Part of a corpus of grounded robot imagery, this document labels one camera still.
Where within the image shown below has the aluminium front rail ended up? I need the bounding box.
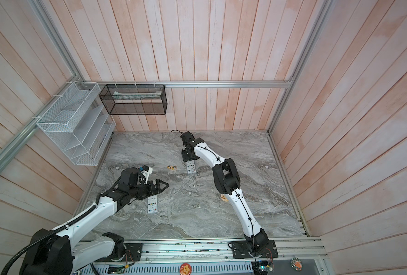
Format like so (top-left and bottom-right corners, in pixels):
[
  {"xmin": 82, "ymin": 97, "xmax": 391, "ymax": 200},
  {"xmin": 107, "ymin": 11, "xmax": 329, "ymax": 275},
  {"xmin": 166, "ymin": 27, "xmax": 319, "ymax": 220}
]
[{"xmin": 43, "ymin": 236, "xmax": 328, "ymax": 267}]

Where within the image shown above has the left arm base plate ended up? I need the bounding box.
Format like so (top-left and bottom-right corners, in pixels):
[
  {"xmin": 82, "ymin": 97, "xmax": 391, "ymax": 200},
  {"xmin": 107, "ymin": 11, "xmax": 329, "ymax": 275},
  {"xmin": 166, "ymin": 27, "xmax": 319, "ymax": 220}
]
[{"xmin": 95, "ymin": 243, "xmax": 143, "ymax": 262}]

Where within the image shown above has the black wire mesh basket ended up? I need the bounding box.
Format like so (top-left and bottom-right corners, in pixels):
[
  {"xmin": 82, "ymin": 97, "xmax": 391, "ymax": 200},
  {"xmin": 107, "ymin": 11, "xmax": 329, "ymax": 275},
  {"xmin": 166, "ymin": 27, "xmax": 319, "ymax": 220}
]
[{"xmin": 99, "ymin": 84, "xmax": 168, "ymax": 115}]

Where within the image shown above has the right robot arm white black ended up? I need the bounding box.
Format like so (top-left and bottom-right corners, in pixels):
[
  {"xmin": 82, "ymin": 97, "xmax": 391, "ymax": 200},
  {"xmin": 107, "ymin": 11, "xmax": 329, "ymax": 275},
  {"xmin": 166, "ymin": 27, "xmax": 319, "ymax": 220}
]
[{"xmin": 181, "ymin": 131, "xmax": 269, "ymax": 257}]

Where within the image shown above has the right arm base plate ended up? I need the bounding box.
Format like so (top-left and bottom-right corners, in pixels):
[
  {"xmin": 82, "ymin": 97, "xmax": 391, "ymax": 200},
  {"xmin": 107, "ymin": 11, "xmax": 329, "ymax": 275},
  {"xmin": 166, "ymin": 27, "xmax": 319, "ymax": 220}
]
[{"xmin": 228, "ymin": 240, "xmax": 279, "ymax": 259}]

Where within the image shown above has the white remote control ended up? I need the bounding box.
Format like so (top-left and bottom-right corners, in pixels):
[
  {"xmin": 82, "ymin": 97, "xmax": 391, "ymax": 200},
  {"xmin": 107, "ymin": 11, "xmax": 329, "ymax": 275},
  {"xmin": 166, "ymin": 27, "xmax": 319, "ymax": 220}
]
[
  {"xmin": 147, "ymin": 195, "xmax": 158, "ymax": 214},
  {"xmin": 186, "ymin": 160, "xmax": 196, "ymax": 174}
]

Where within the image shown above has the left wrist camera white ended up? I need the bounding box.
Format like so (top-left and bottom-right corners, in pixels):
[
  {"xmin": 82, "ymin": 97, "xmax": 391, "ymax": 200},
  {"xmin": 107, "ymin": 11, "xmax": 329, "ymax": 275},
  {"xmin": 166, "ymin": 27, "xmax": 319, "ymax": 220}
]
[{"xmin": 138, "ymin": 166, "xmax": 153, "ymax": 184}]

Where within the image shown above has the round wooden coaster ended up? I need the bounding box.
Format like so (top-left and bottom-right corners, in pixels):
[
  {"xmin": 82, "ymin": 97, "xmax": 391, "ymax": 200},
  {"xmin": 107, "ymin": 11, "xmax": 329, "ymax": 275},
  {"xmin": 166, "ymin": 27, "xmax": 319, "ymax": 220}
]
[{"xmin": 220, "ymin": 194, "xmax": 229, "ymax": 202}]

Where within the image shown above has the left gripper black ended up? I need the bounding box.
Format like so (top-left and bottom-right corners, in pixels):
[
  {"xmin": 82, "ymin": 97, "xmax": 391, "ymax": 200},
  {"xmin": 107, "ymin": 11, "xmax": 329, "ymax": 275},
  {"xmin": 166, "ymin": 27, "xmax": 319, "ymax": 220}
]
[{"xmin": 129, "ymin": 179, "xmax": 169, "ymax": 198}]

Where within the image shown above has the white wire mesh shelf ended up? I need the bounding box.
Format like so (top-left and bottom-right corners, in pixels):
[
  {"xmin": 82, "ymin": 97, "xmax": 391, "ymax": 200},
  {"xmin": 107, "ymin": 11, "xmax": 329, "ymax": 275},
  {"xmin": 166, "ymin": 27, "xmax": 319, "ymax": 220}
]
[{"xmin": 37, "ymin": 82, "xmax": 116, "ymax": 166}]

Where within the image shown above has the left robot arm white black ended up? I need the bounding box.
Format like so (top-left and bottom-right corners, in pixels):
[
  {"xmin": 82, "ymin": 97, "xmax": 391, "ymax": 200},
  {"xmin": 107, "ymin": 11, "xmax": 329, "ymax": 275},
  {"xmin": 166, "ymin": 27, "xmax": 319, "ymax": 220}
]
[{"xmin": 1, "ymin": 166, "xmax": 169, "ymax": 275}]

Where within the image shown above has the round badge right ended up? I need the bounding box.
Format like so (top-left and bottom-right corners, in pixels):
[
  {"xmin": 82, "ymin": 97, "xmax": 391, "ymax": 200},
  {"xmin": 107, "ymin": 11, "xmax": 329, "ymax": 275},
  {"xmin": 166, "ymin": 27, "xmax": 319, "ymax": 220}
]
[{"xmin": 291, "ymin": 257, "xmax": 303, "ymax": 272}]

